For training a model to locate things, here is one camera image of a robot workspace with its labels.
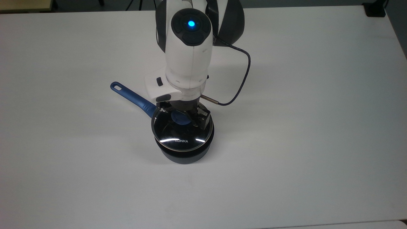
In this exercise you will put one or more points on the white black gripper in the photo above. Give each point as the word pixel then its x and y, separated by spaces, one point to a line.
pixel 157 87

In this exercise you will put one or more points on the glass lid blue knob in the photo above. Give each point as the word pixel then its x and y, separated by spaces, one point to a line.
pixel 184 143

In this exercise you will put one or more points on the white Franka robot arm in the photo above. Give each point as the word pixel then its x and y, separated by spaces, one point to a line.
pixel 190 57

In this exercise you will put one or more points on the dark blue saucepan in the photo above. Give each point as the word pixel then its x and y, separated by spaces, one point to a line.
pixel 185 158

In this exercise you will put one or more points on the wooden desk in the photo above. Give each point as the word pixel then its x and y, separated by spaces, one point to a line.
pixel 25 4

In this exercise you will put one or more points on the black table clamp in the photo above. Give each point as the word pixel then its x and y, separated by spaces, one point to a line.
pixel 375 9

